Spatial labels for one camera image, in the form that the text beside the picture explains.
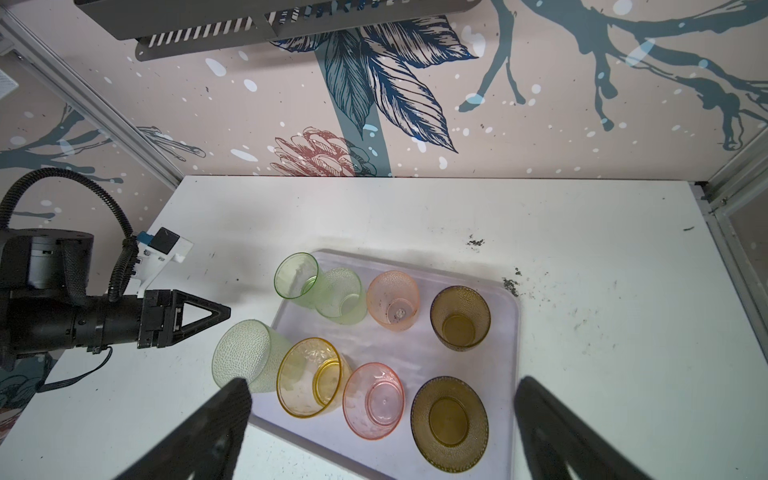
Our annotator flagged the bright green plastic cup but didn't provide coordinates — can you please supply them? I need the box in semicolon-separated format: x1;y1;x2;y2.
273;252;323;310

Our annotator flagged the lavender plastic tray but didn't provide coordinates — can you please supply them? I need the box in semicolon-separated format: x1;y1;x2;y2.
249;249;519;479

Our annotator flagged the brown textured cup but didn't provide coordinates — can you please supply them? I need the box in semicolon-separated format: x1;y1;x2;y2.
429;285;492;352
410;376;490;474

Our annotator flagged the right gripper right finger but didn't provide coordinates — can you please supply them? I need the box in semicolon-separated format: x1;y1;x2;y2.
513;376;648;479

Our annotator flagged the clear pale plastic cup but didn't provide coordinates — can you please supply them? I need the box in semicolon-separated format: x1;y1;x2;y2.
211;319;293;393

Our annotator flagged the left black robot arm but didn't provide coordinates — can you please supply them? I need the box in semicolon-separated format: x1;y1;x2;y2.
1;168;231;371

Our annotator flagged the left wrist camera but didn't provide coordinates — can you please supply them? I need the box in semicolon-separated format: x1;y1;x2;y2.
129;227;193;298

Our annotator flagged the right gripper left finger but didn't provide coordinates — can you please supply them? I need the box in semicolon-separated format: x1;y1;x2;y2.
118;378;252;479

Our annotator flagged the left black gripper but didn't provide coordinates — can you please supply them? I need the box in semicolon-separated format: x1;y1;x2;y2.
89;289;232;350

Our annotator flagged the yellow plastic cup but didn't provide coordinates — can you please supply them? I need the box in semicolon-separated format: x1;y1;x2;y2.
276;337;352;419

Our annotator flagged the pink plastic cup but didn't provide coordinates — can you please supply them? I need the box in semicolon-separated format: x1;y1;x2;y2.
366;270;420;332
342;362;405;441

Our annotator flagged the pale green plastic cup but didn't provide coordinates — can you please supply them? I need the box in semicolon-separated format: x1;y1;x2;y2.
313;268;368;325

